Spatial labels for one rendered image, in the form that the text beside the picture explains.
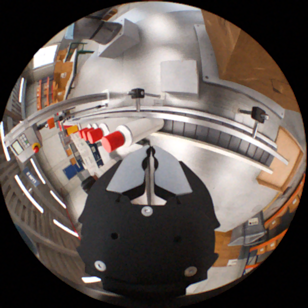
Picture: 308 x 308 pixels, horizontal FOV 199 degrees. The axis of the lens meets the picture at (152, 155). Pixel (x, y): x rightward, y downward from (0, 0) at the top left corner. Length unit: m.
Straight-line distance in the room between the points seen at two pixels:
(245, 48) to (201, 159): 0.37
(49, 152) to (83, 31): 7.90
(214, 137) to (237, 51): 0.24
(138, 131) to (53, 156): 8.03
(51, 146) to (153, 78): 7.93
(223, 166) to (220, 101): 0.25
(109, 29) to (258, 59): 0.50
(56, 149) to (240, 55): 8.15
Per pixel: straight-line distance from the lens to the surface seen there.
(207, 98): 0.33
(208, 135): 0.29
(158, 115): 0.22
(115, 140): 0.16
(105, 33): 0.53
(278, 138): 0.49
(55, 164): 8.25
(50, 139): 8.05
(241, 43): 0.17
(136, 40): 0.53
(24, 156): 0.65
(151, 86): 0.39
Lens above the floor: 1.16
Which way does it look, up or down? 46 degrees down
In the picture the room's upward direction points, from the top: 133 degrees counter-clockwise
